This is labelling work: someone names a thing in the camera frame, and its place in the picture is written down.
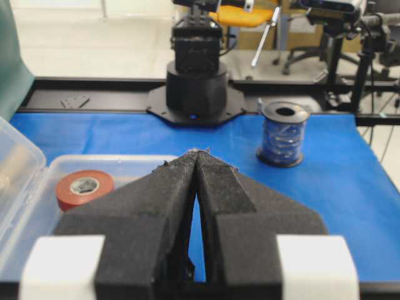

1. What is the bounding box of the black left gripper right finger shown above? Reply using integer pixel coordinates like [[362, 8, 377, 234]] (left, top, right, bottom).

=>
[[194, 149, 361, 300]]

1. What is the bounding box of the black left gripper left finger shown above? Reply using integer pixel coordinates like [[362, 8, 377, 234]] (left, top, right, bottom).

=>
[[19, 150, 199, 300]]

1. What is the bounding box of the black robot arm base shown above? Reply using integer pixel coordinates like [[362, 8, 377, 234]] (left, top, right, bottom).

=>
[[146, 1, 246, 126]]

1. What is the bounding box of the clear plastic toolbox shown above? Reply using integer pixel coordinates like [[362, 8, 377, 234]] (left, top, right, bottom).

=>
[[1, 119, 175, 282]]

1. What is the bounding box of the red electrical tape roll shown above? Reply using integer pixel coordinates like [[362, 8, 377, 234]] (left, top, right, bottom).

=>
[[55, 170, 114, 211]]

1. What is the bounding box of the blue table mat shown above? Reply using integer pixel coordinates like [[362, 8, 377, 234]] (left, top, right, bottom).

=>
[[11, 112, 399, 281]]

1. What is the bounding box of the green curtain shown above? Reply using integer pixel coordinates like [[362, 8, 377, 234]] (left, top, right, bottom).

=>
[[1, 1, 34, 121]]

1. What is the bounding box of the orange chair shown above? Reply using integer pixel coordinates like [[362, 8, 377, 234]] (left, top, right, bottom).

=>
[[209, 4, 277, 28]]

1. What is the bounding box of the black office chair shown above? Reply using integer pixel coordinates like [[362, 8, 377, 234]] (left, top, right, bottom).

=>
[[352, 1, 399, 100]]

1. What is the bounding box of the blue wire spool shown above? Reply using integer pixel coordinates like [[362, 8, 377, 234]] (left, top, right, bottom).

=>
[[256, 99, 310, 168]]

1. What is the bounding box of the black aluminium table rail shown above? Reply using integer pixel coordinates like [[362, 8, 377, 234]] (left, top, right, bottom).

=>
[[18, 77, 399, 127]]

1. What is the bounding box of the black camera tripod stand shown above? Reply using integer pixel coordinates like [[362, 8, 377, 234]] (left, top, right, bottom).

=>
[[297, 1, 366, 113]]

